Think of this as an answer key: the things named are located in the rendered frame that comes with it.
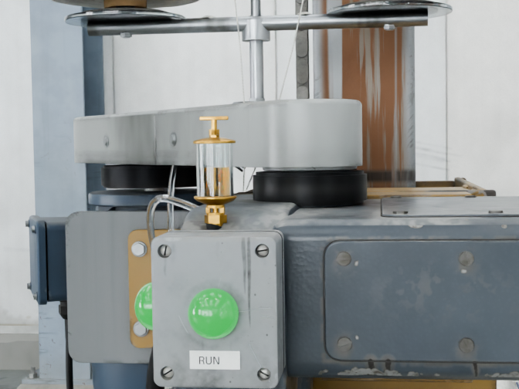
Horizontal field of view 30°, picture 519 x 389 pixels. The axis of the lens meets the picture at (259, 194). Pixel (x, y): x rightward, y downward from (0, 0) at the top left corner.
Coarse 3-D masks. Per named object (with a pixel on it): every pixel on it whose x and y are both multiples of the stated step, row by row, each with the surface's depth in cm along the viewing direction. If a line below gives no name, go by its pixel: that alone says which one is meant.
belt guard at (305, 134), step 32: (96, 128) 103; (128, 128) 96; (160, 128) 90; (192, 128) 84; (224, 128) 79; (256, 128) 75; (288, 128) 72; (320, 128) 72; (352, 128) 74; (96, 160) 103; (128, 160) 96; (160, 160) 90; (192, 160) 84; (256, 160) 75; (288, 160) 73; (320, 160) 72; (352, 160) 74
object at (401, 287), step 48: (288, 240) 62; (336, 240) 61; (384, 240) 61; (432, 240) 60; (480, 240) 60; (288, 288) 62; (336, 288) 61; (384, 288) 61; (432, 288) 60; (480, 288) 60; (288, 336) 62; (336, 336) 61; (384, 336) 61; (432, 336) 60; (480, 336) 60; (288, 384) 63
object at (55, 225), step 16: (32, 224) 107; (48, 224) 104; (64, 224) 105; (32, 240) 108; (48, 240) 104; (64, 240) 104; (32, 256) 108; (48, 256) 104; (64, 256) 104; (32, 272) 109; (48, 272) 104; (64, 272) 105; (32, 288) 110; (48, 288) 104; (64, 288) 105; (64, 304) 109
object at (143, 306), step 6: (150, 282) 60; (144, 288) 59; (150, 288) 59; (138, 294) 59; (144, 294) 59; (150, 294) 58; (138, 300) 59; (144, 300) 58; (150, 300) 58; (138, 306) 59; (144, 306) 58; (150, 306) 58; (138, 312) 59; (144, 312) 58; (150, 312) 58; (138, 318) 59; (144, 318) 58; (150, 318) 58; (144, 324) 59; (150, 324) 59
